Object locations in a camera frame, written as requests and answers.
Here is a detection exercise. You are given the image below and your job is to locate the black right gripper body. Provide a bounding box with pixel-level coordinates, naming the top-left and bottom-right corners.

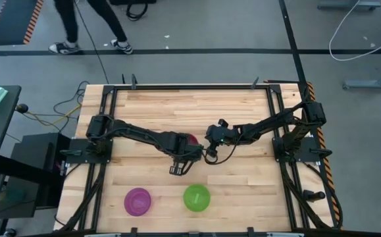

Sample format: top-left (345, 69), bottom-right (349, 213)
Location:
top-left (205, 118), bottom-right (241, 149)

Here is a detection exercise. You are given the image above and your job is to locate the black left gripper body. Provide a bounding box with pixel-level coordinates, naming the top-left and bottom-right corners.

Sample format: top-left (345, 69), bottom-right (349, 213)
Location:
top-left (159, 130), bottom-right (205, 165)

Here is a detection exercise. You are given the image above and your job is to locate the pink plastic bowl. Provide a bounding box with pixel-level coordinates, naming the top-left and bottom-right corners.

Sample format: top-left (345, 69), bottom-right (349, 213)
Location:
top-left (186, 133), bottom-right (200, 146)

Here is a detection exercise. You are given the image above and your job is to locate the green plastic bowl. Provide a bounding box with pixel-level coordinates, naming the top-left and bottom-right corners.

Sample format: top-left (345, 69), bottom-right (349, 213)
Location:
top-left (183, 184), bottom-right (211, 213)

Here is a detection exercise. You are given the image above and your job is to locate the purple plastic bowl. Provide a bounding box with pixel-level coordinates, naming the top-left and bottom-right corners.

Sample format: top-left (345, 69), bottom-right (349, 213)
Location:
top-left (124, 187), bottom-right (152, 217)

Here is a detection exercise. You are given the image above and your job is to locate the orange black hazard tape strip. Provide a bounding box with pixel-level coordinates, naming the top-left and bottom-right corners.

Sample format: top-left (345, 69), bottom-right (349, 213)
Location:
top-left (307, 81), bottom-right (343, 230)

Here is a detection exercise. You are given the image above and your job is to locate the black equipment cabinet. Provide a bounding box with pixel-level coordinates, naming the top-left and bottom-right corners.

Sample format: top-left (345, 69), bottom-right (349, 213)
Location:
top-left (11, 133), bottom-right (71, 218)

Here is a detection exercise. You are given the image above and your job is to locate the black floor box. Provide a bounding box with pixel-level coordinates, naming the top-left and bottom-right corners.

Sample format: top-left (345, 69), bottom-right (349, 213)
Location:
top-left (109, 0), bottom-right (157, 5)

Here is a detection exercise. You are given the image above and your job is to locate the grey table foot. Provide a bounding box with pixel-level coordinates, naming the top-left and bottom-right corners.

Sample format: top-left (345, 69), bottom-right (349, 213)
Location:
top-left (342, 67), bottom-right (381, 90)
top-left (317, 0), bottom-right (381, 10)

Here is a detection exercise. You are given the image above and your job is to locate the person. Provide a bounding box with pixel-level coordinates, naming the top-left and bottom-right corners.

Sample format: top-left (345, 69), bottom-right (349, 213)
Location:
top-left (47, 0), bottom-right (134, 56)

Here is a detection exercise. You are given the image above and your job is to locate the black striped-edge floor mat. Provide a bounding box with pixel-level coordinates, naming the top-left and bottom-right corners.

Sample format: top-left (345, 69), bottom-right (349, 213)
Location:
top-left (0, 0), bottom-right (45, 46)

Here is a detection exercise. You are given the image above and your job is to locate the black aluminium table frame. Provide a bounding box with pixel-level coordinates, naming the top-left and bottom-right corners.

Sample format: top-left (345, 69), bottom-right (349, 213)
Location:
top-left (57, 82), bottom-right (338, 233)

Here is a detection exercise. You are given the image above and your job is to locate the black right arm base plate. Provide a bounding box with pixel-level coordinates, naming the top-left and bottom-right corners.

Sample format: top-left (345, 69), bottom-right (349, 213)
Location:
top-left (272, 136), bottom-right (332, 164)

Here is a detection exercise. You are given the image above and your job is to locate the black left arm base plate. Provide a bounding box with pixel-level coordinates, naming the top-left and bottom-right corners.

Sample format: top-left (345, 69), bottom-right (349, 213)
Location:
top-left (60, 138), bottom-right (114, 165)

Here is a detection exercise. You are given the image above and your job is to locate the black base handle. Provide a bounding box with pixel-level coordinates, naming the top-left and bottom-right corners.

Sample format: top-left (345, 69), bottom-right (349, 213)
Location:
top-left (310, 148), bottom-right (333, 157)

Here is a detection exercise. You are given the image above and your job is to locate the black clamp handle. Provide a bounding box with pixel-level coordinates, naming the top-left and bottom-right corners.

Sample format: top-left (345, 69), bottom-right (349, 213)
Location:
top-left (303, 190), bottom-right (326, 203)

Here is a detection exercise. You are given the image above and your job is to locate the long black floor cable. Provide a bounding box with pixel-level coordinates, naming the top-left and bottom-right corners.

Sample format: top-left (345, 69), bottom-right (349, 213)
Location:
top-left (74, 0), bottom-right (111, 85)

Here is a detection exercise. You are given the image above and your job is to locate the yellow cable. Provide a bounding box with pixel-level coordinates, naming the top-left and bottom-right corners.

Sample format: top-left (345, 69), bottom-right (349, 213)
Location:
top-left (28, 104), bottom-right (83, 128)

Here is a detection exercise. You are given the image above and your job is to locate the black table cable bundle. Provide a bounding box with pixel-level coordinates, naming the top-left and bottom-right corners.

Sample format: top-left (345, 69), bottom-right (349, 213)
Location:
top-left (52, 80), bottom-right (91, 133)

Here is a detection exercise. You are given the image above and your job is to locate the coiled black cable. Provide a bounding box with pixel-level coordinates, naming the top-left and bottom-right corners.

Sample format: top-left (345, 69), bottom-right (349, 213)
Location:
top-left (126, 2), bottom-right (149, 22)

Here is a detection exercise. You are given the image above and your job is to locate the white floor cable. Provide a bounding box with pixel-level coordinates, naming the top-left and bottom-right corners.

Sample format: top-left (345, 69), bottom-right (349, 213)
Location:
top-left (328, 0), bottom-right (381, 62)

